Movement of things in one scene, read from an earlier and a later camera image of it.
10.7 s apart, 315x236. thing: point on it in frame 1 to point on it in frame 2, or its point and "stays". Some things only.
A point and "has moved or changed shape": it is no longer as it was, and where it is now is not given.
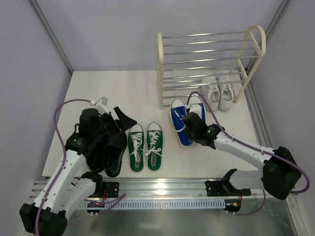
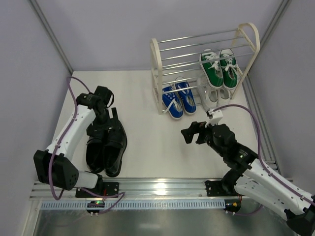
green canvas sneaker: (154, 141) to (229, 67)
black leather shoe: (96, 141) stays
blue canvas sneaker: (177, 110) to (173, 103)
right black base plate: (224, 188) stays
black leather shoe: (114, 147) stays
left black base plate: (112, 189) stays
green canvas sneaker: (136, 141) to (212, 71)
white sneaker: (226, 93) has moved or changed shape
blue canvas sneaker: (197, 105) to (186, 95)
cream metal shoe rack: (188, 61) has moved or changed shape
